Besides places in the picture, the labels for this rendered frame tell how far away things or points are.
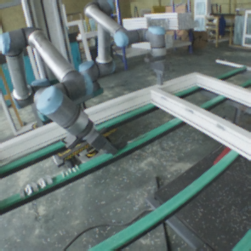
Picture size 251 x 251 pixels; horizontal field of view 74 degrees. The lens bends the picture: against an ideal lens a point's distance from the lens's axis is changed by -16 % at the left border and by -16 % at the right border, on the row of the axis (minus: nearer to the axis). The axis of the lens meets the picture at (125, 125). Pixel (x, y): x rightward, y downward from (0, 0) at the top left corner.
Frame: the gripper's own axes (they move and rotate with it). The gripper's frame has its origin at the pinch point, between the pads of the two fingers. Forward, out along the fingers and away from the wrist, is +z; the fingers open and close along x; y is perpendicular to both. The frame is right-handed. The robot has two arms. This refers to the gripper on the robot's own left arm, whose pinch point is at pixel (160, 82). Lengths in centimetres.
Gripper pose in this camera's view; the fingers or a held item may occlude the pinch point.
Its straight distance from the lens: 120.3
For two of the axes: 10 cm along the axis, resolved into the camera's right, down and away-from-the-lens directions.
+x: -5.1, -4.1, 7.6
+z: 1.2, 8.4, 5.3
